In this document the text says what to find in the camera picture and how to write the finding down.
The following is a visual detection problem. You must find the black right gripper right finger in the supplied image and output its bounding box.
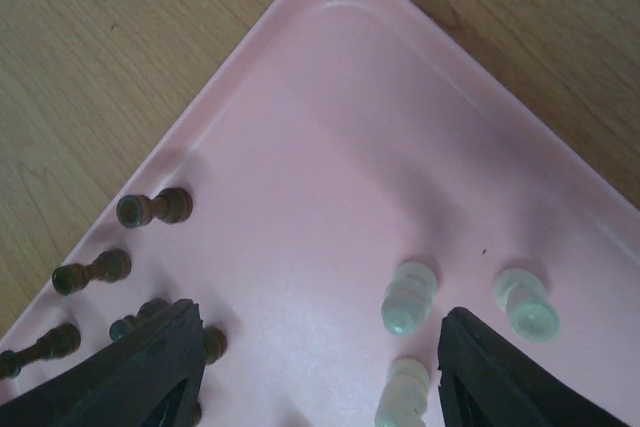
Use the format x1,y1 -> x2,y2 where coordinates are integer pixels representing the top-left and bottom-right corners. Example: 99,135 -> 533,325
437,307 -> 639,426

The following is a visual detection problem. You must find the white pawn in tray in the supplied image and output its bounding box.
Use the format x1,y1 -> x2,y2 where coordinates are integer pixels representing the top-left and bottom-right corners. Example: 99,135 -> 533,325
374,357 -> 430,427

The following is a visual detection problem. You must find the dark pawn in tray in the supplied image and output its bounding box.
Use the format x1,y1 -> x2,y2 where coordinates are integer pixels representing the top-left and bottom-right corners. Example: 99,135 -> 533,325
109,298 -> 169,342
51,248 -> 132,296
1,323 -> 81,380

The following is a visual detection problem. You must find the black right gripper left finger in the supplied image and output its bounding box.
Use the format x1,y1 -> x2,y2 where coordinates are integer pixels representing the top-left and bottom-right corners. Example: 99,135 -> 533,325
1,299 -> 205,426

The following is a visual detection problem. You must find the pink plastic tray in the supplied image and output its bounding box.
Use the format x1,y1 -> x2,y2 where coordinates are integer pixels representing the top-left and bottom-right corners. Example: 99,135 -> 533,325
1,0 -> 639,426

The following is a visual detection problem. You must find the dark rook in tray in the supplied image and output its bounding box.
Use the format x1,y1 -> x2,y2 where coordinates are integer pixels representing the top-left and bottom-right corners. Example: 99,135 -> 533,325
116,187 -> 193,229

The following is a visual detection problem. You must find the white knight in tray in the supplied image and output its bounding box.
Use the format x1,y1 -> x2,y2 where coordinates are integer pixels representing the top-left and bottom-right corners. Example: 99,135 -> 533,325
381,261 -> 439,336

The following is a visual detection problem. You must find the dark pawn on board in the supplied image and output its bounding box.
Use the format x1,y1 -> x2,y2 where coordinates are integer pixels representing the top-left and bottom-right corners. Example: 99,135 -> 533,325
204,326 -> 228,365

